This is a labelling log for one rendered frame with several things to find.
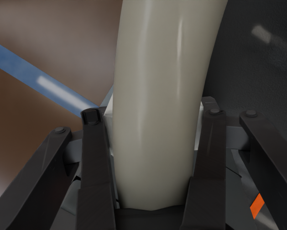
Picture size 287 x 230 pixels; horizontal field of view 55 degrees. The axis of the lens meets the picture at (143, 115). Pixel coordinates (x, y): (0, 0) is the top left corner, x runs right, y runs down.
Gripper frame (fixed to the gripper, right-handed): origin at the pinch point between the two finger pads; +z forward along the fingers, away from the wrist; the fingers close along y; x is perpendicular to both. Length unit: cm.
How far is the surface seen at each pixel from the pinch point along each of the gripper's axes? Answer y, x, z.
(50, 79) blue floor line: -46, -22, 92
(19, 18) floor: -53, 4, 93
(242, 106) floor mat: 31, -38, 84
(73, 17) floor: -31, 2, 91
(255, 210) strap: 38, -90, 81
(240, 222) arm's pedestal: 14.3, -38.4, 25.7
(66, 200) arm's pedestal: -13.6, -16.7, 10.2
